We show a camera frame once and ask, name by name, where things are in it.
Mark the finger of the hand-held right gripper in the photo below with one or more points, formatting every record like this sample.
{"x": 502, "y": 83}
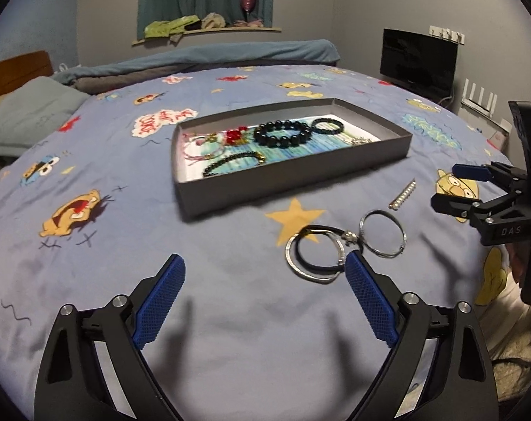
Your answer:
{"x": 454, "y": 204}
{"x": 469, "y": 171}

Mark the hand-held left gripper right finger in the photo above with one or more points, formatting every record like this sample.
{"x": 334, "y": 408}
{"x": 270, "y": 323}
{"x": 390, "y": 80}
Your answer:
{"x": 370, "y": 302}

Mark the blue cartoon printed bedsheet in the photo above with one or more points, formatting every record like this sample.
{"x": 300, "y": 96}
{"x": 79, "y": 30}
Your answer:
{"x": 248, "y": 359}

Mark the green cloth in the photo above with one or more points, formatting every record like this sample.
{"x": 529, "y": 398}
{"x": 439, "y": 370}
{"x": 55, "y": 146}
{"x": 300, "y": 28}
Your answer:
{"x": 169, "y": 26}

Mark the printed blue-green paper sheet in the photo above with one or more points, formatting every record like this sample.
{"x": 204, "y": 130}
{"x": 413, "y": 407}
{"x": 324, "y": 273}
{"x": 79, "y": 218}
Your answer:
{"x": 300, "y": 151}

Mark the black flat screen monitor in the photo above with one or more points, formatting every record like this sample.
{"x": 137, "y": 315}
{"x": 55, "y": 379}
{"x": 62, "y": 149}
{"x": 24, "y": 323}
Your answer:
{"x": 416, "y": 61}

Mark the wooden window sill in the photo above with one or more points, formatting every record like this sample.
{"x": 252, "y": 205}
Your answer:
{"x": 230, "y": 30}

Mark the grey cardboard box tray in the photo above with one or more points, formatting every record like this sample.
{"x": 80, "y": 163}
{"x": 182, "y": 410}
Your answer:
{"x": 292, "y": 175}

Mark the silver bangle with charm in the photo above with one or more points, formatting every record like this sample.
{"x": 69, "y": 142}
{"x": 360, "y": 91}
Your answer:
{"x": 381, "y": 254}

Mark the person's right hand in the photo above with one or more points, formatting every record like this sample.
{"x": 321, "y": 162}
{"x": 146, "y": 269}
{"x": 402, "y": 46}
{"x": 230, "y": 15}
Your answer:
{"x": 517, "y": 265}

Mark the plain silver bangle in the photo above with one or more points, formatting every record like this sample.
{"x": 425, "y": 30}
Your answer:
{"x": 311, "y": 277}

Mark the blue blanket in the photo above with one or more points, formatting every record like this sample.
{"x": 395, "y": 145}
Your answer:
{"x": 248, "y": 52}

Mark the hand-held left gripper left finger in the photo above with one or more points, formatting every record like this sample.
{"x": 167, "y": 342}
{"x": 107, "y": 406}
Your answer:
{"x": 160, "y": 302}

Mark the wooden headboard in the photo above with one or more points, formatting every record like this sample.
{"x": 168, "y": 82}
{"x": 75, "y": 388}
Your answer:
{"x": 15, "y": 72}

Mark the white router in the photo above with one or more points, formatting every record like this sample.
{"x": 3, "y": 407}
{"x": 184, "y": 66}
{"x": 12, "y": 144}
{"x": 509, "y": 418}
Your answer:
{"x": 478, "y": 96}

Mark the round pearl hair clip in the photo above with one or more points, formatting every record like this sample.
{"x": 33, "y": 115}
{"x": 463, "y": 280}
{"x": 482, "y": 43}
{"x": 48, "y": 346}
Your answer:
{"x": 361, "y": 141}

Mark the person's light printed clothing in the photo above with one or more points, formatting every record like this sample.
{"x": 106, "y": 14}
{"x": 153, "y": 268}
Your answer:
{"x": 511, "y": 337}

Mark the grey-blue pillow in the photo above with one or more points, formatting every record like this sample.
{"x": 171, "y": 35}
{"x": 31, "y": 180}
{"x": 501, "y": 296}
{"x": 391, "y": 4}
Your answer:
{"x": 28, "y": 114}

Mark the beige plush toy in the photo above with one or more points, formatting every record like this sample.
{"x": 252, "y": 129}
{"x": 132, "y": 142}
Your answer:
{"x": 213, "y": 19}

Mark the grey blanket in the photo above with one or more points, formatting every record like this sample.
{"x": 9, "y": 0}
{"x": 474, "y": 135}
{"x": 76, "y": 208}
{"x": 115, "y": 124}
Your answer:
{"x": 103, "y": 82}

